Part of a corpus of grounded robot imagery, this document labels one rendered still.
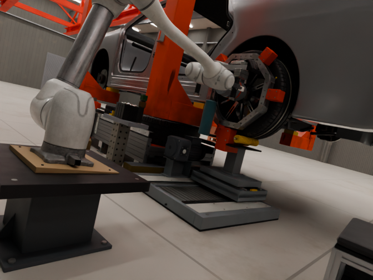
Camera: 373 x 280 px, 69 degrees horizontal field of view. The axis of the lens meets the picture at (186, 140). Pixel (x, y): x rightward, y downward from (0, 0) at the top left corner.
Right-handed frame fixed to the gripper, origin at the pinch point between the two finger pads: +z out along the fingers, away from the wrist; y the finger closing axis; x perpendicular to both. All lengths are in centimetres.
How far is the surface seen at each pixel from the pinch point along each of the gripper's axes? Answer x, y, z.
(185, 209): -76, 9, -27
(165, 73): 3, -60, -13
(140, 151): -63, -76, -9
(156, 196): -80, -19, -27
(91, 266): -83, 34, -91
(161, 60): 12, -65, -17
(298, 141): -21, -60, 226
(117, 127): -45, -74, -35
